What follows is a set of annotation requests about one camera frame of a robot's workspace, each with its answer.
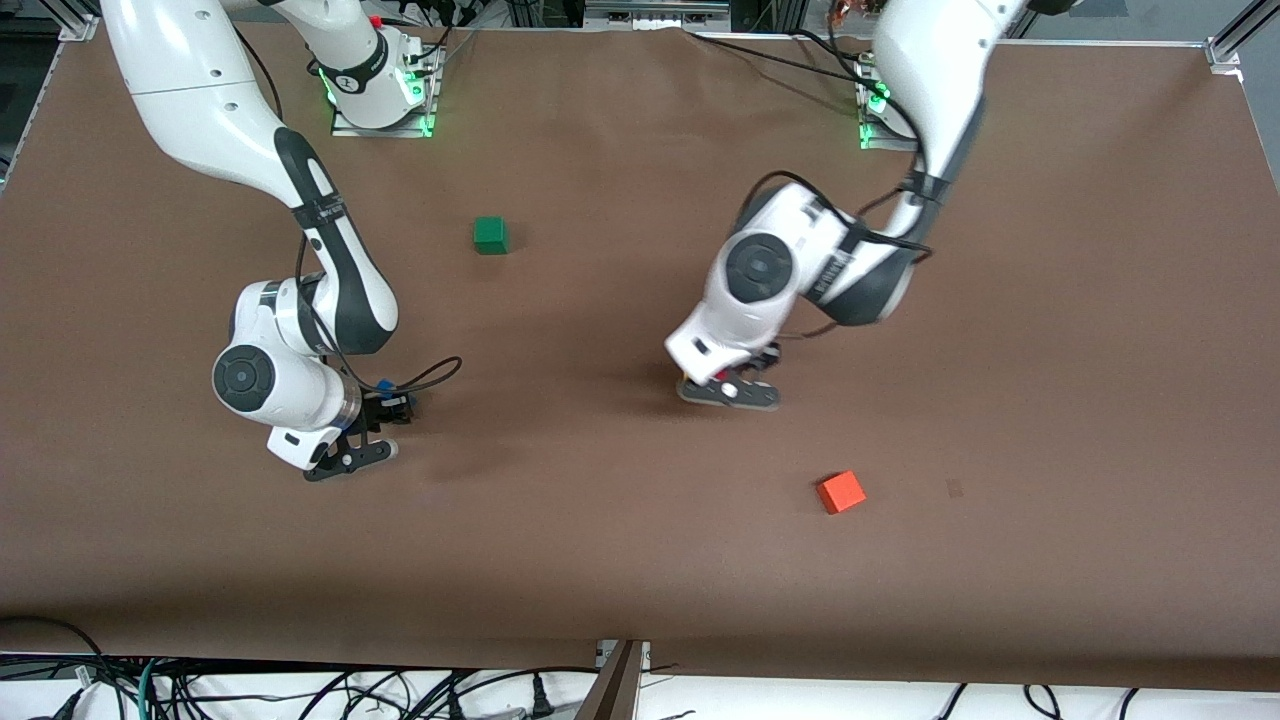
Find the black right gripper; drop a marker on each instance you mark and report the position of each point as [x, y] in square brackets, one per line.
[381, 410]

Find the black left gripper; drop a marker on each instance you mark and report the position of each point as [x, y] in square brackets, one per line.
[768, 358]

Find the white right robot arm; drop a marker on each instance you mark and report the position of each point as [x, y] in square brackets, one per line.
[200, 90]

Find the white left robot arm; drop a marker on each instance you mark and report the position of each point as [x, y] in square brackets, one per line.
[930, 60]

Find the orange block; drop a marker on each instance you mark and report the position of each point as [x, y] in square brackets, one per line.
[841, 492]

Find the green block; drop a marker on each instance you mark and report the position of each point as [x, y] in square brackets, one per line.
[490, 236]

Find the brown table cover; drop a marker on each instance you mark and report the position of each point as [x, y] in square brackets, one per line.
[600, 550]

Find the dark brown beam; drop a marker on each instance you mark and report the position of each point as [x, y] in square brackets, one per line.
[610, 695]

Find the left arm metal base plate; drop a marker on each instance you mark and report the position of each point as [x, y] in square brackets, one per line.
[885, 143]

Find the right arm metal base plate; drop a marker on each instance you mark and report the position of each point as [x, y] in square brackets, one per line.
[385, 130]

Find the small aluminium bracket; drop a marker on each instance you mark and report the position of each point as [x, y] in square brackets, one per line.
[605, 652]

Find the aluminium rail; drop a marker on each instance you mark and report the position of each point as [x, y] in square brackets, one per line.
[650, 12]

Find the aluminium frame profile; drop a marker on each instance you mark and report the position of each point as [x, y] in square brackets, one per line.
[80, 28]
[1225, 50]

